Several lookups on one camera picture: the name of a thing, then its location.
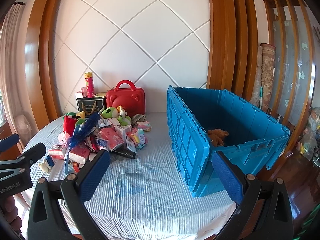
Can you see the black gift bag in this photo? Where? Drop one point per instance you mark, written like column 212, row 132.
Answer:
column 91, row 105

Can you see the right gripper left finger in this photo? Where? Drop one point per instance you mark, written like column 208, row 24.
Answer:
column 46, row 220

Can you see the teal broom handle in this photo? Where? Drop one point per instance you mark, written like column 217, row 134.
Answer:
column 261, row 98

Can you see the small pink pad pack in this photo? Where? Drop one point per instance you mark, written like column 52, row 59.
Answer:
column 144, row 125

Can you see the white medicine box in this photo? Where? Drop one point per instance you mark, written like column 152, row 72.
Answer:
column 121, row 132

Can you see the pastel sanitary pad pack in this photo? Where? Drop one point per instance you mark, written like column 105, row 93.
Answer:
column 139, row 138

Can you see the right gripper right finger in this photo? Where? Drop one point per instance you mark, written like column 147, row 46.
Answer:
column 262, row 207

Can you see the small white plush toy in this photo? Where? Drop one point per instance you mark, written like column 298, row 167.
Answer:
column 47, row 164

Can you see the green yellow duck plush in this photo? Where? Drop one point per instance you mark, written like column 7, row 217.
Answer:
column 79, row 115

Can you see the green frog plush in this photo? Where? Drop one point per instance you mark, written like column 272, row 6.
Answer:
column 119, row 113

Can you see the pink yellow tube can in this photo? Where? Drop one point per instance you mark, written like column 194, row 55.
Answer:
column 89, row 84

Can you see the pink tissue pack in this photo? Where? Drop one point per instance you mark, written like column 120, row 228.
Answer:
column 79, row 153

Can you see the person left hand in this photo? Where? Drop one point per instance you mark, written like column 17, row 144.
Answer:
column 11, row 213

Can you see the brown teddy bear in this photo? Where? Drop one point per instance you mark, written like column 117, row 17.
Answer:
column 217, row 137

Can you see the rolled patterned carpet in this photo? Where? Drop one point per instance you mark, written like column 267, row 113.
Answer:
column 268, row 54

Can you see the pink curtain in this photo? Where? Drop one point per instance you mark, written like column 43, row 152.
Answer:
column 13, row 107

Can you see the red plush toy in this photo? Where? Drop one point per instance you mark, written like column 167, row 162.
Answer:
column 69, row 125

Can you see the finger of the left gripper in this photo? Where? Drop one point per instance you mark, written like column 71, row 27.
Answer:
column 9, row 142
column 25, row 160

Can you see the red bear suitcase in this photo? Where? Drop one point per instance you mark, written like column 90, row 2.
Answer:
column 128, row 96

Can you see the blue plastic storage crate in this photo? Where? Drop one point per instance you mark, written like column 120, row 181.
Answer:
column 255, row 139

